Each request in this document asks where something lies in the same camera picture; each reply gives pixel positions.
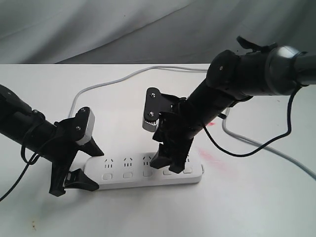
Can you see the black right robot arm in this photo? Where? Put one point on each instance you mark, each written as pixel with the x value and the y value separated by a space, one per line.
pixel 270 70

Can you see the grey backdrop cloth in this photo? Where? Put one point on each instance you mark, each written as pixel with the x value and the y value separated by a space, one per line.
pixel 147 31

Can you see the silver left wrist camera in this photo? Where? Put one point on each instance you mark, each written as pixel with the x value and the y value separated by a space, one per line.
pixel 84 125

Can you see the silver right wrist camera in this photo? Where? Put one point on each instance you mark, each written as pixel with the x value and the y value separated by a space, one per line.
pixel 151 109

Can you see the white five-outlet power strip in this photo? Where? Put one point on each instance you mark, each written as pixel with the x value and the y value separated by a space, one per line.
pixel 134 171

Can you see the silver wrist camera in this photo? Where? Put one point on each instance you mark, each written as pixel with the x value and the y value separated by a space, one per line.
pixel 84 125
pixel 151 109

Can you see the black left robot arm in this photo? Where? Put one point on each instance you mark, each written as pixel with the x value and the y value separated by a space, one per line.
pixel 27 127

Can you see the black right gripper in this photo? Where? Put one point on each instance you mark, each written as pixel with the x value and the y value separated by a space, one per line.
pixel 172 134

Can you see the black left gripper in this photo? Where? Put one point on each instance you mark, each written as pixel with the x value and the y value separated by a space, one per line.
pixel 64 150

